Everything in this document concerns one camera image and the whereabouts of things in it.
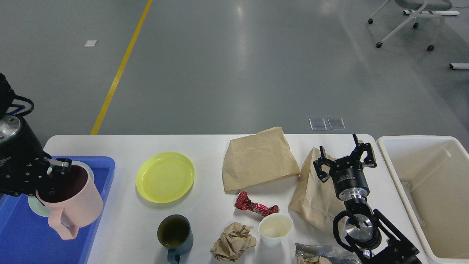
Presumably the crumpled brown paper ball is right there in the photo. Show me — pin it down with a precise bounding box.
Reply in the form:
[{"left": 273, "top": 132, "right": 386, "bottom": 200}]
[{"left": 210, "top": 222, "right": 257, "bottom": 263}]

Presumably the dark teal mug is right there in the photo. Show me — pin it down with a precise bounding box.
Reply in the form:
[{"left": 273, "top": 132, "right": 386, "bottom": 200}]
[{"left": 157, "top": 214, "right": 194, "bottom": 264}]

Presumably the white office chair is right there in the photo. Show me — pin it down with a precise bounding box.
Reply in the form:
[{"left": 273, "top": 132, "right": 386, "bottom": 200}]
[{"left": 376, "top": 0, "right": 453, "bottom": 52}]

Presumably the left clear floor plate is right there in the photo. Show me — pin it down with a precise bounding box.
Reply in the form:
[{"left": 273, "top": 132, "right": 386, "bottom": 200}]
[{"left": 309, "top": 118, "right": 327, "bottom": 131}]

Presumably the clear floor plate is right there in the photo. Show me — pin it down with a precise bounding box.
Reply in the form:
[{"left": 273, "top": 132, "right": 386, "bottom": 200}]
[
  {"left": 327, "top": 118, "right": 346, "bottom": 130},
  {"left": 309, "top": 118, "right": 327, "bottom": 131}
]

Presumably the white paper cup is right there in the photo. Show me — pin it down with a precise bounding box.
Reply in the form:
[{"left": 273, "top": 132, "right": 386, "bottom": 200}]
[{"left": 258, "top": 213, "right": 293, "bottom": 248}]

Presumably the large flat paper bag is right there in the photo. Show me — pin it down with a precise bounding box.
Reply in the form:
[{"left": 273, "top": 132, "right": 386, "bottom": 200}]
[{"left": 222, "top": 126, "right": 300, "bottom": 192}]

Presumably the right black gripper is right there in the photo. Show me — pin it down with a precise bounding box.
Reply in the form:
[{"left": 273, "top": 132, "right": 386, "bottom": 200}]
[{"left": 313, "top": 134, "right": 377, "bottom": 202}]

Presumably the right clear floor plate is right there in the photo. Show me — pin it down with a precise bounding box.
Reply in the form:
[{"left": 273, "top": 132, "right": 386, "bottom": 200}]
[{"left": 327, "top": 118, "right": 346, "bottom": 130}]

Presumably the beige plastic bin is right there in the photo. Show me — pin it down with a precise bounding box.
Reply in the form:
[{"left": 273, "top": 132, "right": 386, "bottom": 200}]
[{"left": 377, "top": 135, "right": 469, "bottom": 264}]

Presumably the paper bag under gripper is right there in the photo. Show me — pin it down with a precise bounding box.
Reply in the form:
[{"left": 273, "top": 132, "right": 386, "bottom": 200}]
[{"left": 288, "top": 148, "right": 345, "bottom": 237}]

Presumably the blue plastic tray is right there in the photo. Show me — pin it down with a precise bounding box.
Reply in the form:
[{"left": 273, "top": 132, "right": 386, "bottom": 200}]
[{"left": 0, "top": 157, "right": 115, "bottom": 264}]

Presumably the red foil wrapper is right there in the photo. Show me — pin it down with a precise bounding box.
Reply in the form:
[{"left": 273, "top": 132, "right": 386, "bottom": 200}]
[{"left": 234, "top": 191, "right": 280, "bottom": 217}]

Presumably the clear plastic bag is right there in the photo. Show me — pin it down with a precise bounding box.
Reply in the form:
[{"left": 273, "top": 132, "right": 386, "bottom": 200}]
[{"left": 295, "top": 242, "right": 361, "bottom": 264}]

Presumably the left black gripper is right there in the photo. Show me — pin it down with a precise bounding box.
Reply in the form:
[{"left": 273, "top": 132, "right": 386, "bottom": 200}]
[{"left": 0, "top": 115, "right": 72, "bottom": 197}]

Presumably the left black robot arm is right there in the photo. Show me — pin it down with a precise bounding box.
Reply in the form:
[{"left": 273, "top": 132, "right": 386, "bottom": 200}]
[{"left": 0, "top": 74, "right": 72, "bottom": 197}]

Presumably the pale green plate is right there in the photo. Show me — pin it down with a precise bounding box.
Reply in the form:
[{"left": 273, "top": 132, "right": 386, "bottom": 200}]
[{"left": 28, "top": 161, "right": 95, "bottom": 217}]

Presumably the pink mug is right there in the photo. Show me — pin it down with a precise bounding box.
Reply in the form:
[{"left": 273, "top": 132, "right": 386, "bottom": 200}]
[{"left": 36, "top": 164, "right": 103, "bottom": 239}]

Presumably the white floor rail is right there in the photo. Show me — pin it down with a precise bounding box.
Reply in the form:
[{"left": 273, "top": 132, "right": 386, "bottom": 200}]
[{"left": 449, "top": 62, "right": 469, "bottom": 70}]

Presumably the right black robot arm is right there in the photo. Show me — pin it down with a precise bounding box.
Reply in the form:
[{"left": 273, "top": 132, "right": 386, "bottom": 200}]
[{"left": 313, "top": 134, "right": 421, "bottom": 264}]

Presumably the yellow plastic plate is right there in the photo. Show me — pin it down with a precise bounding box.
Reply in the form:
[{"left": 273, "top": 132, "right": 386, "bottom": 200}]
[{"left": 136, "top": 152, "right": 195, "bottom": 204}]

